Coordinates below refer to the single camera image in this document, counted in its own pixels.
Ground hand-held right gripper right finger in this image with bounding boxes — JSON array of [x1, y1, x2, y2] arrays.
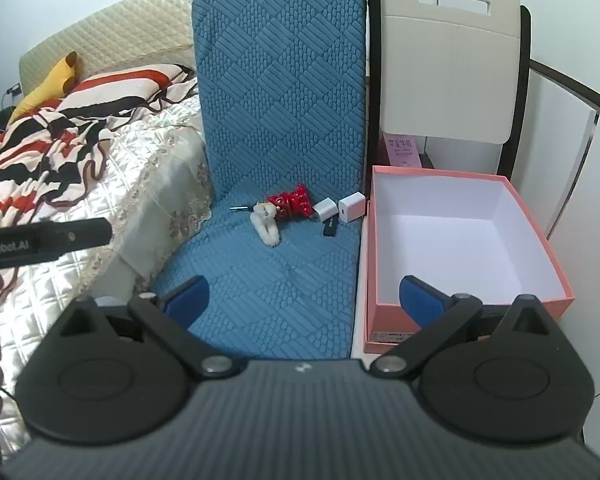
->
[[370, 275, 557, 379]]

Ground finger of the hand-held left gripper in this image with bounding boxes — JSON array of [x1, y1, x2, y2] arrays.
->
[[32, 218, 114, 259]]

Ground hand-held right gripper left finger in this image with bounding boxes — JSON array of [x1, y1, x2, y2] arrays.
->
[[45, 275, 236, 378]]

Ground pink cardboard box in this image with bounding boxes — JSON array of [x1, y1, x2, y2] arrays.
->
[[364, 164, 575, 354]]

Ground white bear toy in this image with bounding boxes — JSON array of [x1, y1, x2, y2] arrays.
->
[[250, 202, 282, 247]]

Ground red figurine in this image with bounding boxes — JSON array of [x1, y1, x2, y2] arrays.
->
[[267, 186, 314, 221]]

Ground red black striped blanket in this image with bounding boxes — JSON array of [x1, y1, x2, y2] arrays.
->
[[0, 63, 200, 229]]

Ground pink paper packet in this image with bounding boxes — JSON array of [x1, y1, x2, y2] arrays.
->
[[386, 136, 424, 169]]

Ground yellow plush toy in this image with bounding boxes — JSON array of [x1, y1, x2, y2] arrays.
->
[[7, 51, 80, 125]]

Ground beige quilted headboard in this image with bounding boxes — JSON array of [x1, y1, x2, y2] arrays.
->
[[19, 0, 256, 99]]

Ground white cabinet with dark trim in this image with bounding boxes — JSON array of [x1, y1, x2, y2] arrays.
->
[[510, 57, 600, 411]]

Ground blue quilted chair cushion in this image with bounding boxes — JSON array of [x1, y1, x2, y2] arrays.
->
[[185, 0, 369, 361]]

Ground beige chair with black frame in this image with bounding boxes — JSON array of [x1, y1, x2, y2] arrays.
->
[[367, 0, 532, 177]]

